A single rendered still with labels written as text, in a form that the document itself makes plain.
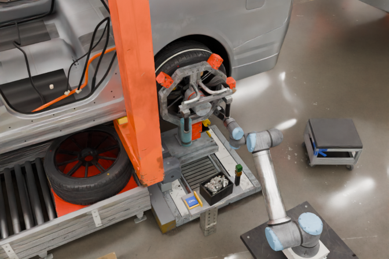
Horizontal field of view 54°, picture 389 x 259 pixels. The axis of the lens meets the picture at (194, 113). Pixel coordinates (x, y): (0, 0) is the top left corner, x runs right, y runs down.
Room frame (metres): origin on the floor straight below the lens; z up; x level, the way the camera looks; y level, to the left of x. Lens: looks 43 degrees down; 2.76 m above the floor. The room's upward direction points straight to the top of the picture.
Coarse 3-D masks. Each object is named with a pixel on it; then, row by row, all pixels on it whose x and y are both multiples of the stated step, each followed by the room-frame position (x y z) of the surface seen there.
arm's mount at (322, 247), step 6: (324, 246) 1.26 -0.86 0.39; (288, 252) 1.24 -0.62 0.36; (318, 252) 1.22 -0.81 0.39; (324, 252) 1.22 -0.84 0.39; (288, 258) 1.22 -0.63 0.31; (294, 258) 1.19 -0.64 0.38; (300, 258) 1.18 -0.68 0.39; (306, 258) 1.18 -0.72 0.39; (312, 258) 1.18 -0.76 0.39; (318, 258) 1.18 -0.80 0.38; (324, 258) 1.22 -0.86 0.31
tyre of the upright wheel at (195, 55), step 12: (168, 48) 2.43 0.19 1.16; (180, 48) 2.41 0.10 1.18; (192, 48) 2.43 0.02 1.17; (204, 48) 2.49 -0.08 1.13; (156, 60) 2.35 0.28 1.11; (168, 60) 2.30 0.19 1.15; (180, 60) 2.28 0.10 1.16; (192, 60) 2.32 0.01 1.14; (204, 60) 2.36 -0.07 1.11; (156, 72) 2.25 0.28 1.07; (168, 72) 2.23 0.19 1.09; (156, 84) 2.19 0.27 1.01
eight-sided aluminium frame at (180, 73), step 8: (200, 64) 2.30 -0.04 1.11; (208, 64) 2.30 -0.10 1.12; (176, 72) 2.21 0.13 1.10; (184, 72) 2.19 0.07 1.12; (192, 72) 2.23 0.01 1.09; (216, 72) 2.31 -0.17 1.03; (176, 80) 2.17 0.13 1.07; (168, 88) 2.14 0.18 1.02; (160, 96) 2.13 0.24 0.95; (160, 104) 2.15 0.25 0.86; (216, 104) 2.32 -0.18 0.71; (160, 112) 2.15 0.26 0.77; (208, 112) 2.29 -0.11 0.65; (168, 120) 2.13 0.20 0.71; (176, 120) 2.16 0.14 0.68; (192, 120) 2.22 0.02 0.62; (200, 120) 2.25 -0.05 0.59
